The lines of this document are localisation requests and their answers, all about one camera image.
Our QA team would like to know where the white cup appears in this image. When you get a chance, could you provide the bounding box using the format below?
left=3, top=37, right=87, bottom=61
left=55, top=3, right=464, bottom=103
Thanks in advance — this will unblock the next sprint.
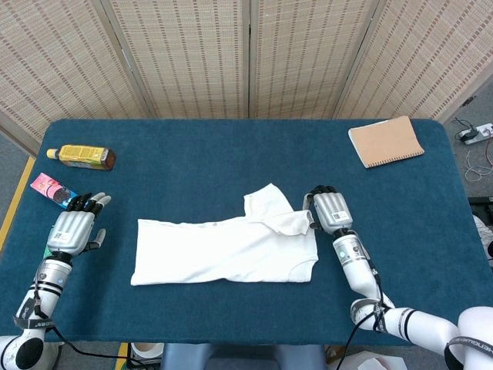
left=129, top=341, right=165, bottom=367

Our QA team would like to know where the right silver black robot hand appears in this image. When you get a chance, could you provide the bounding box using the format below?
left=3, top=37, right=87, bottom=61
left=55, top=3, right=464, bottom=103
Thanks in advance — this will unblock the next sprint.
left=302, top=184, right=354, bottom=234

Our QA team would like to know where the brown spiral notebook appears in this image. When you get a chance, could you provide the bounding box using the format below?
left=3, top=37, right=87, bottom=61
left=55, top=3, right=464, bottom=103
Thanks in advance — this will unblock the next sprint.
left=347, top=115, right=425, bottom=170

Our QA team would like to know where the yellow label tea bottle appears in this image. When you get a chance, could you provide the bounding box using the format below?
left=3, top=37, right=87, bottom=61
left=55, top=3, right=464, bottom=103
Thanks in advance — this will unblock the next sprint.
left=45, top=144, right=116, bottom=172

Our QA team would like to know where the blue grey seat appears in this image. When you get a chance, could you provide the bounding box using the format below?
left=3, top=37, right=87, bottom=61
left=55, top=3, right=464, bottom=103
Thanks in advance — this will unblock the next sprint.
left=159, top=342, right=328, bottom=370

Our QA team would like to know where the white T-shirt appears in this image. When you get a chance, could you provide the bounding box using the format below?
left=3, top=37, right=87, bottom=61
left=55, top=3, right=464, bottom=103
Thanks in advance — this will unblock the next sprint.
left=129, top=183, right=320, bottom=287

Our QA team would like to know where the woven folding screen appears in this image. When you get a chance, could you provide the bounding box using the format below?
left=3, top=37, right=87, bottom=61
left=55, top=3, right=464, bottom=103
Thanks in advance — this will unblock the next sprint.
left=0, top=0, right=493, bottom=157

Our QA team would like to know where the white power strip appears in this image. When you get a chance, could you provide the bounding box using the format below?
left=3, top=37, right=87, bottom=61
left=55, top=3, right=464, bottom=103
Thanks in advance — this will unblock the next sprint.
left=456, top=122, right=493, bottom=146

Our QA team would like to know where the black box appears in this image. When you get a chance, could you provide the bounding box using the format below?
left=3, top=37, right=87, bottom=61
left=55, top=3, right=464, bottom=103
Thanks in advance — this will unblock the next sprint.
left=468, top=196, right=493, bottom=224

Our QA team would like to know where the white floor cable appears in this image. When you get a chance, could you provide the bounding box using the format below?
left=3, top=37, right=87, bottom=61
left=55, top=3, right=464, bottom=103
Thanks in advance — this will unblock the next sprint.
left=464, top=148, right=493, bottom=182

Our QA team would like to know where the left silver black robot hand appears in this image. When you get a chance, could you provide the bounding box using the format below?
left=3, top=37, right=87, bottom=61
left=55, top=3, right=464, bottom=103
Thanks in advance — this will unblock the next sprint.
left=45, top=191, right=112, bottom=257

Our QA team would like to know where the white bag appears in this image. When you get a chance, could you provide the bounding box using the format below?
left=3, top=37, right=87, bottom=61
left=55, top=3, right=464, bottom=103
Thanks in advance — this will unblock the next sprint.
left=472, top=214, right=493, bottom=267

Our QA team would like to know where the pink blue cookie package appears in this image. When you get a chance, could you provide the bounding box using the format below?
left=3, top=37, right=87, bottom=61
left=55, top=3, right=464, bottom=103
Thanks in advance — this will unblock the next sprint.
left=29, top=172, right=80, bottom=209

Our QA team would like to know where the white paper sheet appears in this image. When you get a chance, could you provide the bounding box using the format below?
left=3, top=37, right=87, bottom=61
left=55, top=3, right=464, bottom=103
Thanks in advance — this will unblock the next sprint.
left=329, top=348, right=409, bottom=370

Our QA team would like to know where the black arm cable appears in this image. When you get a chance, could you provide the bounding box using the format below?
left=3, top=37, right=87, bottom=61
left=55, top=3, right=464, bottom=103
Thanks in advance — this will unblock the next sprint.
left=338, top=246, right=388, bottom=370
left=32, top=284, right=155, bottom=367

